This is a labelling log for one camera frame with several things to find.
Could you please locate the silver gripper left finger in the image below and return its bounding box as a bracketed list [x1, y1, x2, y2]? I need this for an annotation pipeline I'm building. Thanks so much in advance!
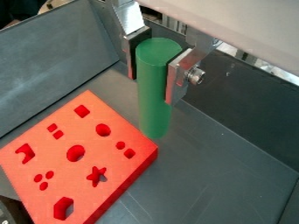
[109, 0, 152, 80]

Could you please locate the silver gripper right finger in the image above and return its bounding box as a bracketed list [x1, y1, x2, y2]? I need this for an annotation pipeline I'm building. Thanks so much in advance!
[164, 27, 221, 106]

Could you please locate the green cylinder peg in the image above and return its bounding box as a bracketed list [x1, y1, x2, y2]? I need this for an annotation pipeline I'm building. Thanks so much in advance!
[135, 38, 183, 138]

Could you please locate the grey tray bin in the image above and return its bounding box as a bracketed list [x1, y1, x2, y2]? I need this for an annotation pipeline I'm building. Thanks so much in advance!
[0, 0, 299, 224]

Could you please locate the red shape sorter board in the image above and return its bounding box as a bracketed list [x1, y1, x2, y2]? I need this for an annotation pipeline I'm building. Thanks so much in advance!
[0, 91, 157, 224]

